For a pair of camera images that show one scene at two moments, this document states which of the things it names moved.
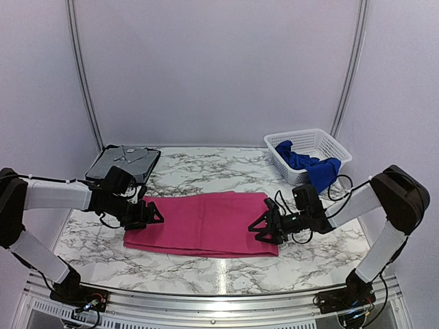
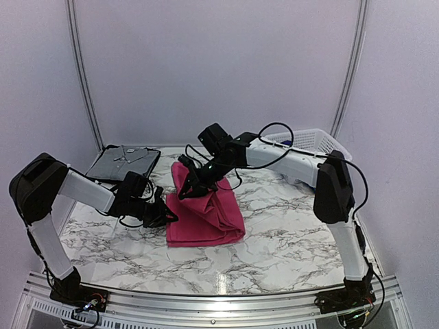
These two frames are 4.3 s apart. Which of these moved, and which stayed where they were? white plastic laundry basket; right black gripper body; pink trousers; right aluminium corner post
Moved: pink trousers; right black gripper body
Stayed: white plastic laundry basket; right aluminium corner post
